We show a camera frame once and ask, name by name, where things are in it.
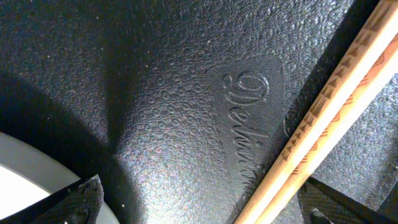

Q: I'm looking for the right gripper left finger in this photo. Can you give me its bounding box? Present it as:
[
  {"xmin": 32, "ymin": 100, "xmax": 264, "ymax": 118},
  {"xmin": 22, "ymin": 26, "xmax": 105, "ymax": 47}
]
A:
[{"xmin": 1, "ymin": 175, "xmax": 104, "ymax": 224}]

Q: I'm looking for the round black serving tray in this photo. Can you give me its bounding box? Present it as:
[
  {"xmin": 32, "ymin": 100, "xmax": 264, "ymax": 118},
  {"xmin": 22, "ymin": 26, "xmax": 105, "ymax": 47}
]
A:
[{"xmin": 1, "ymin": 1, "xmax": 377, "ymax": 223}]

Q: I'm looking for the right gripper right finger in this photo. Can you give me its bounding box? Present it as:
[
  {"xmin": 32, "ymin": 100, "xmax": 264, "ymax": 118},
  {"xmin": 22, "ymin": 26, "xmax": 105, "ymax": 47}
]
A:
[{"xmin": 298, "ymin": 177, "xmax": 397, "ymax": 224}]

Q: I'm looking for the grey-white plate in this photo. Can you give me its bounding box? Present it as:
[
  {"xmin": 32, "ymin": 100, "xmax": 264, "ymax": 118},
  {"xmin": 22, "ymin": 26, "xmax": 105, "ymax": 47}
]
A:
[{"xmin": 1, "ymin": 133, "xmax": 118, "ymax": 223}]

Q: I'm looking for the wooden chopstick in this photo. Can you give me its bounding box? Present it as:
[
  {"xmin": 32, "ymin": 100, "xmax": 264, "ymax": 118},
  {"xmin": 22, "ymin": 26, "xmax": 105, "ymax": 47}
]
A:
[
  {"xmin": 256, "ymin": 37, "xmax": 397, "ymax": 224},
  {"xmin": 236, "ymin": 0, "xmax": 397, "ymax": 223}
]

